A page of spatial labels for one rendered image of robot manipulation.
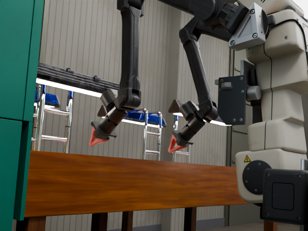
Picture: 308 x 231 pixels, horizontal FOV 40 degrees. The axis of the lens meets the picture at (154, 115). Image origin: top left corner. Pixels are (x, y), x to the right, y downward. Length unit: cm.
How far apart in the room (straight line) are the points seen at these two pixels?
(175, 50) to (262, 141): 376
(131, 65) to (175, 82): 339
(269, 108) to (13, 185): 80
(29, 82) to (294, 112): 80
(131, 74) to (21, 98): 49
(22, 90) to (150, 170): 63
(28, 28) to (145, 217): 368
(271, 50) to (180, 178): 68
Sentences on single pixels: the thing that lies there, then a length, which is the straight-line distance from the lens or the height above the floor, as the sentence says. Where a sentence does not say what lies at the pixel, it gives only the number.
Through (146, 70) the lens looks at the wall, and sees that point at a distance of 469.
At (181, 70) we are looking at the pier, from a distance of 498.
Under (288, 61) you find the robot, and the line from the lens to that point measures 137.
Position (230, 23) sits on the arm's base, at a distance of 127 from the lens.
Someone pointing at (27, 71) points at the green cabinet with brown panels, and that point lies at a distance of 119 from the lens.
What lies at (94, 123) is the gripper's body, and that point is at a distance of 157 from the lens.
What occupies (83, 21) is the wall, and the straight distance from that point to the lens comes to 412.
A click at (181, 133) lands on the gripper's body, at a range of 176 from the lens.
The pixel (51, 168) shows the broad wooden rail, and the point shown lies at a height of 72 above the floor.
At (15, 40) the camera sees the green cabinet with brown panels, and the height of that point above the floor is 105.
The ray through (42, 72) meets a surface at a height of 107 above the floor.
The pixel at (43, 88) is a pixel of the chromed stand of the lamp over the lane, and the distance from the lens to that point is 185.
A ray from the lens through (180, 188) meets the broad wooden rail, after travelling 174.
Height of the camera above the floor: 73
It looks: 7 degrees up
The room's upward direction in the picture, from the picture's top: 3 degrees clockwise
